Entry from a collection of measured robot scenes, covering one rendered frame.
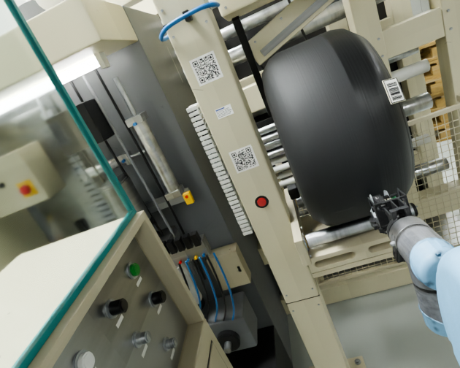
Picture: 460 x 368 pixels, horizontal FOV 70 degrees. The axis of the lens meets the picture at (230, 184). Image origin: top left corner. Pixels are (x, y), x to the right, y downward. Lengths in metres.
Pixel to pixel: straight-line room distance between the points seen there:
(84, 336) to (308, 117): 0.65
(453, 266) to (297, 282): 0.98
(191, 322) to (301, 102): 0.67
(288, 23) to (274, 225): 0.75
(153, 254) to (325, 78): 0.62
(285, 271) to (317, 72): 0.70
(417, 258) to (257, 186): 0.57
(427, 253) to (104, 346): 0.59
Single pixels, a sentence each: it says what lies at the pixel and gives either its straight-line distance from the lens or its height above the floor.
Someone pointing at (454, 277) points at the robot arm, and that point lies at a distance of 0.33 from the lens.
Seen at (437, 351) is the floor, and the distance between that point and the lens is 1.91.
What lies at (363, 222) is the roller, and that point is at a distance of 1.09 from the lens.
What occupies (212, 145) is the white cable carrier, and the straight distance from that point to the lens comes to 1.03.
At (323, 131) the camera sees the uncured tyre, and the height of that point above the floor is 1.28.
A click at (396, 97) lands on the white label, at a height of 1.28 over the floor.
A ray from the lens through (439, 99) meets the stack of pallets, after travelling 3.69.
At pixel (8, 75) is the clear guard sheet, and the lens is 0.72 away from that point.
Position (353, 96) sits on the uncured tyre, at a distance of 0.85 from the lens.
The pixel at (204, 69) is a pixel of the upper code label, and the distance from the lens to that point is 0.99.
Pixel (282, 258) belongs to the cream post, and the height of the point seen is 0.82.
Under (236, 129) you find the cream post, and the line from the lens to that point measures 1.00.
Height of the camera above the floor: 1.52
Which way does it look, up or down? 20 degrees down
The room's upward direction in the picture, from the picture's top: 24 degrees counter-clockwise
